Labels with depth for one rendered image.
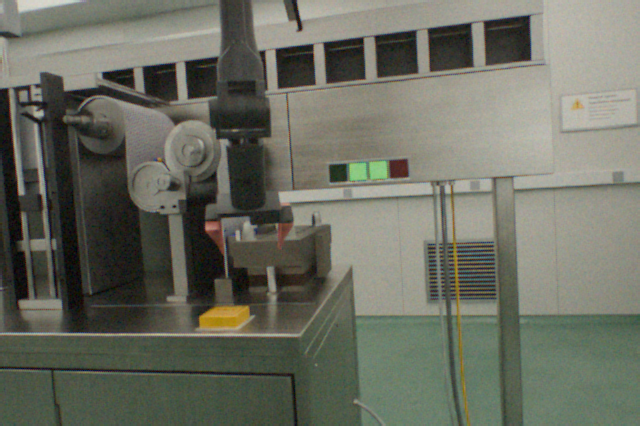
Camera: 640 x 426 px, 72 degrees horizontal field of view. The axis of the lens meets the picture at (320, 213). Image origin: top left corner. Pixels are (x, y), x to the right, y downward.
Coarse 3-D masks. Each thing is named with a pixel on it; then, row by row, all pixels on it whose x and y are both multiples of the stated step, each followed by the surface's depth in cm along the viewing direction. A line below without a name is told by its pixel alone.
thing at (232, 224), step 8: (224, 176) 108; (224, 184) 108; (224, 192) 108; (248, 216) 122; (224, 224) 107; (232, 224) 111; (240, 224) 117; (224, 232) 107; (232, 232) 111; (224, 240) 106
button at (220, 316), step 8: (208, 312) 81; (216, 312) 81; (224, 312) 81; (232, 312) 80; (240, 312) 80; (248, 312) 84; (200, 320) 79; (208, 320) 79; (216, 320) 78; (224, 320) 78; (232, 320) 78; (240, 320) 80
